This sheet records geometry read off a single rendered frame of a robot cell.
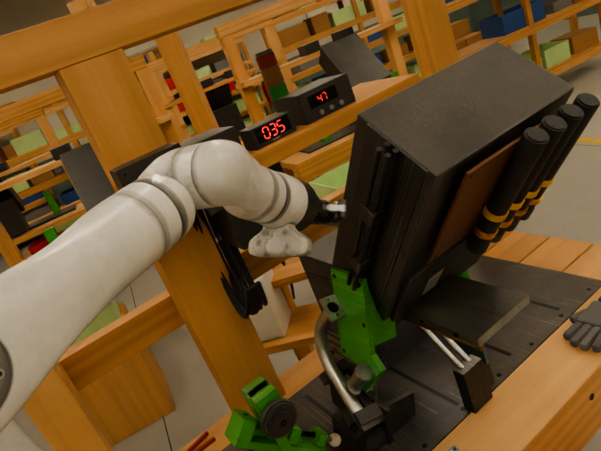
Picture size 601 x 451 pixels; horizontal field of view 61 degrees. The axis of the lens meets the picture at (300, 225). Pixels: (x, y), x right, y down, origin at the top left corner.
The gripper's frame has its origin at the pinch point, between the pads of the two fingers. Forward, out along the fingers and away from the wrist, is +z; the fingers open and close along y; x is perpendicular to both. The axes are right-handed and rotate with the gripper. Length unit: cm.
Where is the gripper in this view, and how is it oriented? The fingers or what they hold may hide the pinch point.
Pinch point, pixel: (328, 217)
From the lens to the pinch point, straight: 81.8
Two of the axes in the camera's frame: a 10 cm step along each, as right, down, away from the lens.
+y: -8.8, 0.5, 4.8
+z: 4.8, 1.3, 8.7
